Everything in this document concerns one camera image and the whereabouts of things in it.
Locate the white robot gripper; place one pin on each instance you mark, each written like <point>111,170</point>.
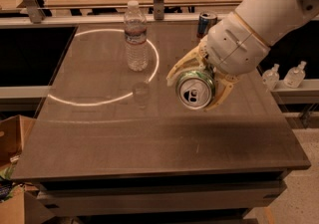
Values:
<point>236,46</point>

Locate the green soda can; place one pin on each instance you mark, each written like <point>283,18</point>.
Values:
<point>195,89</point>

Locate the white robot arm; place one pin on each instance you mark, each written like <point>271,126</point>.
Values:
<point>271,20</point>

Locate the blue silver energy drink can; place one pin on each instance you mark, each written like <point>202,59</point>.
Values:
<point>205,21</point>

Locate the small clear bottle left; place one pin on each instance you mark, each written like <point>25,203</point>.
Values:
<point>271,77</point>

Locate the small clear bottle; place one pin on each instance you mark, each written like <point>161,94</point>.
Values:
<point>271,77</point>
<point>295,76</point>

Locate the small clear bottle right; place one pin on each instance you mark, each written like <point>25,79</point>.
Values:
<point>295,76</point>

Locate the clear plastic water bottle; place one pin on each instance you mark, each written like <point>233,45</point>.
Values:
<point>136,37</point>

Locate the cardboard box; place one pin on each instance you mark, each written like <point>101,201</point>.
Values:
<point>19,204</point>

